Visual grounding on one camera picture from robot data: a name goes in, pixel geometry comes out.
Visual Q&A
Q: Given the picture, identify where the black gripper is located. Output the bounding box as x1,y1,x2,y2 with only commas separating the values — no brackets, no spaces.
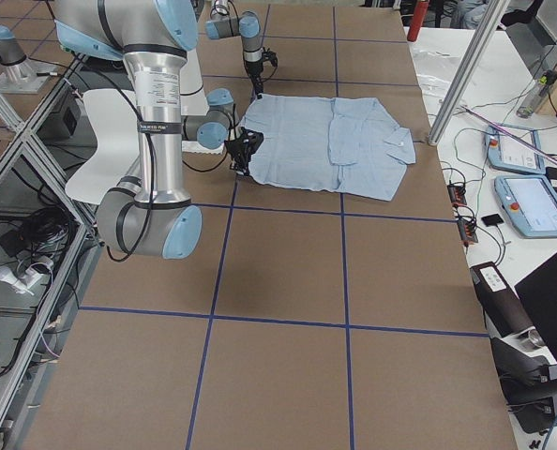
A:
244,60,263,99
225,130,263,172

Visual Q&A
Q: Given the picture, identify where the light blue striped shirt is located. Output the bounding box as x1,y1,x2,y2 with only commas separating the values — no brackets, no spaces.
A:
241,95,416,201

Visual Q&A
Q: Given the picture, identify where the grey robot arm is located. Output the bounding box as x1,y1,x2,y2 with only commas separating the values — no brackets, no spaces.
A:
55,1,263,259
205,1,264,98

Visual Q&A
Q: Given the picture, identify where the white curved chair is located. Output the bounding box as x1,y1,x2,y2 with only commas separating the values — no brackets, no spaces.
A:
65,88,139,205

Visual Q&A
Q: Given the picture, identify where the red bottle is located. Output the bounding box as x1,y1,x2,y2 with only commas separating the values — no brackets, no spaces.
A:
407,0,429,42

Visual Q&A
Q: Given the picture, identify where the blue teach pendant far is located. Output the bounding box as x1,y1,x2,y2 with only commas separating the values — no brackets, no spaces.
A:
485,126,546,175

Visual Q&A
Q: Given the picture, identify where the blue teach pendant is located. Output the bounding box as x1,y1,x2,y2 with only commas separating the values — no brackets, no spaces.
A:
493,175,557,238
485,126,546,175

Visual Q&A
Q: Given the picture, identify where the blue teach pendant near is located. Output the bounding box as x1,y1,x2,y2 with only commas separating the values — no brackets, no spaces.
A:
493,175,557,238

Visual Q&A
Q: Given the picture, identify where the metal reacher grabber stick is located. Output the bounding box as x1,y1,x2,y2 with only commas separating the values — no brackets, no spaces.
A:
459,106,557,167

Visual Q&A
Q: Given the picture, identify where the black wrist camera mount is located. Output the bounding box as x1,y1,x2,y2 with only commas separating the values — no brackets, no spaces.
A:
263,47,279,68

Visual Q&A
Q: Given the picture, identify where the aluminium frame post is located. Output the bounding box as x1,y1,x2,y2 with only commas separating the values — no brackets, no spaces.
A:
428,0,509,145

